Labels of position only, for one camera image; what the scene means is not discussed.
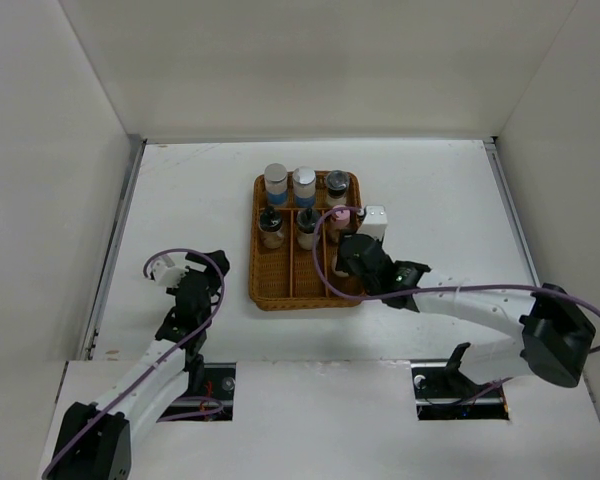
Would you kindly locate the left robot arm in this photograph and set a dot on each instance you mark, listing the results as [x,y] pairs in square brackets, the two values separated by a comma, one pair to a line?
[95,439]

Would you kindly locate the silver-lid jar blue label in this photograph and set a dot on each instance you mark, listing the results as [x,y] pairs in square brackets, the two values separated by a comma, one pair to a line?
[276,185]
[304,187]

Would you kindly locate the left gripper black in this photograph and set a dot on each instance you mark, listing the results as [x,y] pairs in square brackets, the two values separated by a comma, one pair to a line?
[202,260]

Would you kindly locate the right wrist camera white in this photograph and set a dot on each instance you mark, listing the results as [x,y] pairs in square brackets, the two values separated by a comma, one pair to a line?
[374,222]

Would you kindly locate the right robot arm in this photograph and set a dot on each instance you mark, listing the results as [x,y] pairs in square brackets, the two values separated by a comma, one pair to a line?
[544,331]

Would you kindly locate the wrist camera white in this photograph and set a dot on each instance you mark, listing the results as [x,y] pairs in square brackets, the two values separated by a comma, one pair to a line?
[165,272]
[374,222]

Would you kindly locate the black-cap bottle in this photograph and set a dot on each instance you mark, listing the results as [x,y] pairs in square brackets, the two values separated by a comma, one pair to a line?
[306,221]
[270,225]

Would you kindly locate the yellow-cap bottle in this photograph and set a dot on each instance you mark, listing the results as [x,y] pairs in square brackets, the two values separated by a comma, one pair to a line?
[339,267]

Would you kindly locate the brown wicker divided tray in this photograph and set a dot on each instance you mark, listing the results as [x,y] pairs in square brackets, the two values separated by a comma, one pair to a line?
[285,278]

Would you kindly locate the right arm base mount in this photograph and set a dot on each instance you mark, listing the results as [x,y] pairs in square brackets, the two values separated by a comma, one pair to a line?
[443,393]

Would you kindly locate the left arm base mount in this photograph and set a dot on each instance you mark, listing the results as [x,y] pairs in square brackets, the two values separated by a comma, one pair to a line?
[208,399]

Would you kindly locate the dark-lid spice grinder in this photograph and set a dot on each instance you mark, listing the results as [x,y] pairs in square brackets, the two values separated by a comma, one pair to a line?
[337,184]

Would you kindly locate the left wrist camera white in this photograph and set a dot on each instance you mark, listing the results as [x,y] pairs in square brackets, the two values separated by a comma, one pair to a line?
[165,272]

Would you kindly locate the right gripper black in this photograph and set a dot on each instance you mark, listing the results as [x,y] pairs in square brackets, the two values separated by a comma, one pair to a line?
[342,263]

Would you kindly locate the pink-cap bottle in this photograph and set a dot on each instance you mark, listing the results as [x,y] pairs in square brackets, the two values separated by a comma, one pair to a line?
[338,221]

